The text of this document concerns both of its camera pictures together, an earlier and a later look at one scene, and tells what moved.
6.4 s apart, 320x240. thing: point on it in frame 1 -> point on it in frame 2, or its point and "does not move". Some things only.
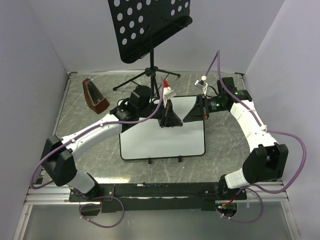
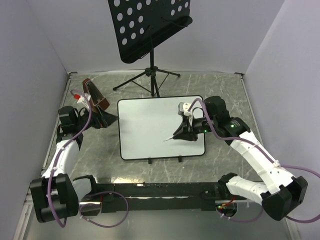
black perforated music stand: x=140 y=24 does not move
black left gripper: x=169 y=118 -> x=104 y=119
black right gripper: x=198 y=113 -> x=185 y=131
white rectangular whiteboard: x=145 y=139 does not move
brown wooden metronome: x=96 y=101 does not move
